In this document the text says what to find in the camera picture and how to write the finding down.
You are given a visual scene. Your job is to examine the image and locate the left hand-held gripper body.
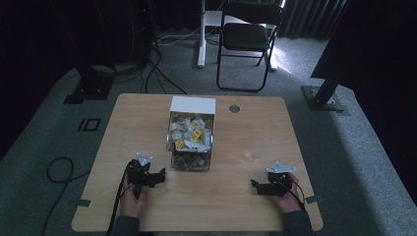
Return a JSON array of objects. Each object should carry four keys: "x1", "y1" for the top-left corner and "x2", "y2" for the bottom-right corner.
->
[{"x1": 126, "y1": 151, "x2": 155, "y2": 200}]

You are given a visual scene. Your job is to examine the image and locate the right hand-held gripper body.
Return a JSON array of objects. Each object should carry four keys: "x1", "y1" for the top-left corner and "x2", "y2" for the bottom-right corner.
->
[{"x1": 265, "y1": 160, "x2": 298, "y2": 198}]

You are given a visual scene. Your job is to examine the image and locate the person's right hand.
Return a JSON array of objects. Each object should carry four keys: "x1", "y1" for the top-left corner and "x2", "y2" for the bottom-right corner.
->
[{"x1": 272, "y1": 172, "x2": 306, "y2": 214}]

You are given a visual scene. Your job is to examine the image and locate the person's left hand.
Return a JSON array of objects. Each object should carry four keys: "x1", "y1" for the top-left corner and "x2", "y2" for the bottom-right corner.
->
[{"x1": 119, "y1": 181, "x2": 149, "y2": 219}]

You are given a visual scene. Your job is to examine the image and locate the pile of brown wrapped packets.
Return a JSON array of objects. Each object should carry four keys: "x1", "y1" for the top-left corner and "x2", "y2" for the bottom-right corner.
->
[{"x1": 171, "y1": 151, "x2": 210, "y2": 171}]

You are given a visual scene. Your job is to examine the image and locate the pile of white wrapped packets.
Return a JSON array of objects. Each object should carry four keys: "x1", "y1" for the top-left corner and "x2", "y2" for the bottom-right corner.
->
[{"x1": 167, "y1": 112, "x2": 214, "y2": 153}]

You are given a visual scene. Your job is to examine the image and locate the black floor tape marks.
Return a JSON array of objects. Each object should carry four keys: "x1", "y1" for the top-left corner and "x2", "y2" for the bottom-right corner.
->
[{"x1": 77, "y1": 117, "x2": 102, "y2": 133}]

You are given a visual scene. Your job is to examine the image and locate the clear box with white lid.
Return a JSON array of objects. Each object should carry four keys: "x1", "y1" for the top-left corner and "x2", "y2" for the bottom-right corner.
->
[{"x1": 165, "y1": 95, "x2": 217, "y2": 173}]

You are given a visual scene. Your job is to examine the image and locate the black slanted stand with base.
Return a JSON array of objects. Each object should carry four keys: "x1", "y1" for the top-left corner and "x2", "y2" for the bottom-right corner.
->
[{"x1": 300, "y1": 19, "x2": 351, "y2": 116}]

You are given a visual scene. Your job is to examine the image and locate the black folding chair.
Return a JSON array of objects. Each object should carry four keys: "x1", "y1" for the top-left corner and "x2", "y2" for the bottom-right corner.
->
[{"x1": 215, "y1": 0, "x2": 285, "y2": 93}]

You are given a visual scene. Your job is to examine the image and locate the dark pleated curtain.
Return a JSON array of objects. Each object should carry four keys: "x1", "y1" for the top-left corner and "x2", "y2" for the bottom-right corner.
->
[{"x1": 278, "y1": 0, "x2": 350, "y2": 42}]

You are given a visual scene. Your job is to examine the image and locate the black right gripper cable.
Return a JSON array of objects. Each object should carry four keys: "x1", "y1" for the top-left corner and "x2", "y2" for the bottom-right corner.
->
[{"x1": 285, "y1": 179, "x2": 307, "y2": 211}]

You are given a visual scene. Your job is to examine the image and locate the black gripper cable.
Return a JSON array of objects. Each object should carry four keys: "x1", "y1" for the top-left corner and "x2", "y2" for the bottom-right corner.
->
[
  {"x1": 104, "y1": 162, "x2": 133, "y2": 236},
  {"x1": 285, "y1": 179, "x2": 307, "y2": 211}
]

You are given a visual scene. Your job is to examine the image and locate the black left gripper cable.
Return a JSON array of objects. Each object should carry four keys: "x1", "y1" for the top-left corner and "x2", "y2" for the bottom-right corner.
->
[{"x1": 104, "y1": 162, "x2": 133, "y2": 236}]

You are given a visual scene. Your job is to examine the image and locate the black looped floor cable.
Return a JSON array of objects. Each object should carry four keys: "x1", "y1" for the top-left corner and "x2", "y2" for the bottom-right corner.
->
[{"x1": 39, "y1": 156, "x2": 91, "y2": 236}]

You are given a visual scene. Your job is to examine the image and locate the black stand with base plate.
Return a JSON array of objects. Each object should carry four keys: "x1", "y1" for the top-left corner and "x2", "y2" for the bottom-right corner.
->
[{"x1": 63, "y1": 0, "x2": 116, "y2": 106}]

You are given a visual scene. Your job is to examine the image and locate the black floor cable bundle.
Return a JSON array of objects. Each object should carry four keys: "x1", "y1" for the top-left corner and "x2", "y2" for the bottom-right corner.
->
[{"x1": 89, "y1": 48, "x2": 162, "y2": 95}]

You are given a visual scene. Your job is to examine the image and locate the white floor cable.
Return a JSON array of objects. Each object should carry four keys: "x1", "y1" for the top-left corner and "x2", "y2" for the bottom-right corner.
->
[{"x1": 156, "y1": 26, "x2": 202, "y2": 47}]

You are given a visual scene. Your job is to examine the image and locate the white desk frame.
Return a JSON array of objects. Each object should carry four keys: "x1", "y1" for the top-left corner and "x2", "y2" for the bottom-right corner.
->
[{"x1": 196, "y1": 0, "x2": 279, "y2": 72}]

